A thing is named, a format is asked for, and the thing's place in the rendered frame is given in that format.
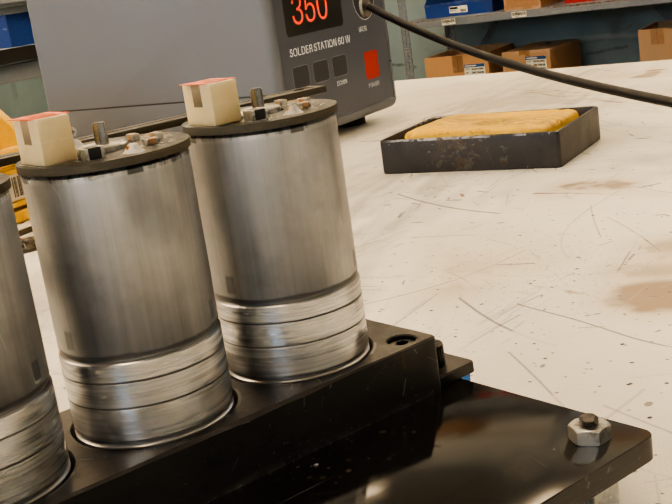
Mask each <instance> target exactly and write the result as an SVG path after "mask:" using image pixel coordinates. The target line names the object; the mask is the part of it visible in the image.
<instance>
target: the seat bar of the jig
mask: <svg viewBox="0 0 672 504"><path fill-rule="evenodd" d="M366 324H367V331H368V339H369V346H370V353H369V355H368V356H367V357H366V358H364V359H363V360H362V361H360V362H358V363H357V364H355V365H353V366H351V367H349V368H347V369H344V370H342V371H339V372H337V373H334V374H330V375H327V376H324V377H320V378H315V379H311V380H306V381H300V382H293V383H282V384H255V383H247V382H242V381H238V380H235V379H232V378H230V379H231V385H232V390H233V397H234V402H235V408H234V410H233V411H232V412H231V413H230V414H229V415H228V416H227V417H226V418H224V419H223V420H221V421H220V422H218V423H217V424H215V425H213V426H211V427H210V428H208V429H206V430H203V431H201V432H199V433H197V434H194V435H191V436H189V437H186V438H183V439H180V440H176V441H173V442H169V443H165V444H161V445H156V446H151V447H145V448H137V449H125V450H106V449H97V448H92V447H88V446H85V445H82V444H80V443H79V442H78V441H77V438H76V433H75V428H74V424H73V419H72V415H71V410H70V409H67V410H65V411H62V412H60V416H61V421H62V425H63V430H64V435H65V439H66V444H67V448H68V453H69V459H70V462H71V466H72V473H71V475H70V476H69V478H68V479H67V480H66V481H65V482H64V483H63V484H62V485H61V486H60V487H59V488H57V489H56V490H55V491H53V492H52V493H50V494H49V495H47V496H46V497H44V498H43V499H41V500H39V501H37V502H35V503H34V504H207V503H210V502H212V501H214V500H216V499H218V498H220V497H222V496H224V495H226V494H228V493H230V492H232V491H234V490H237V489H239V488H241V487H243V486H245V485H247V484H249V483H251V482H253V481H255V480H257V479H259V478H261V477H264V476H266V475H268V474H270V473H272V472H274V471H276V470H278V469H280V468H282V467H284V466H286V465H289V464H291V463H293V462H295V461H297V460H299V459H301V458H303V457H305V456H307V455H309V454H311V453H313V452H316V451H318V450H320V449H322V448H324V447H326V446H328V445H330V444H332V443H334V442H336V441H338V440H341V439H343V438H345V437H347V436H349V435H351V434H353V433H355V432H357V431H359V430H361V429H363V428H365V427H368V426H370V425H372V424H374V423H376V422H378V421H380V420H382V419H384V418H386V417H388V416H390V415H392V414H395V413H397V412H399V411H401V410H403V409H405V408H407V407H409V406H411V405H413V404H415V403H417V402H420V401H422V400H424V399H426V398H428V397H430V396H432V395H434V394H436V393H438V392H440V391H441V384H440V376H439V368H438V359H437V351H436V343H435V336H433V335H432V334H427V333H423V332H419V331H415V330H411V329H406V328H402V327H398V326H394V325H389V324H385V323H381V322H376V321H372V320H369V319H366Z"/></svg>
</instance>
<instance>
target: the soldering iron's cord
mask: <svg viewBox="0 0 672 504"><path fill-rule="evenodd" d="M366 9H367V10H368V11H370V12H372V13H374V14H376V15H378V16H380V17H382V18H383V19H385V20H388V21H390V22H392V23H394V24H396V25H398V26H400V27H402V28H404V29H406V30H408V31H411V32H413V33H415V34H417V35H419V36H422V37H424V38H427V39H429V40H431V41H434V42H436V43H439V44H441V45H444V46H446V47H449V48H451V49H454V50H457V51H459V52H462V53H465V54H468V55H470V56H473V57H476V58H479V59H482V60H485V61H488V62H491V63H494V64H497V65H500V66H503V67H507V68H510V69H513V70H517V71H520V72H523V73H527V74H530V75H534V76H537V77H541V78H545V79H548V80H552V81H556V82H560V83H564V84H567V85H571V86H575V87H579V88H584V89H588V90H592V91H596V92H600V93H605V94H609V95H614V96H618V97H623V98H627V99H632V100H636V101H641V102H646V103H650V104H655V105H660V106H665V107H670V108H672V97H670V96H665V95H660V94H655V93H650V92H645V91H640V90H635V89H630V88H625V87H620V86H615V85H611V84H606V83H602V82H597V81H593V80H588V79H584V78H579V77H575V76H571V75H567V74H563V73H559V72H555V71H551V70H547V69H543V68H540V67H536V66H532V65H529V64H525V63H521V62H518V61H515V60H511V59H508V58H505V57H501V56H498V55H495V54H492V53H489V52H486V51H482V50H479V49H476V48H474V47H471V46H468V45H465V44H462V43H459V42H457V41H454V40H451V39H449V38H446V37H444V36H441V35H438V34H436V33H434V32H431V31H429V30H426V29H424V28H421V27H419V26H417V25H415V24H413V23H410V22H408V21H406V20H404V19H402V18H399V17H397V16H395V15H393V14H391V13H389V12H387V11H385V10H383V9H381V8H379V7H378V6H376V5H374V4H372V3H369V4H368V5H367V7H366Z"/></svg>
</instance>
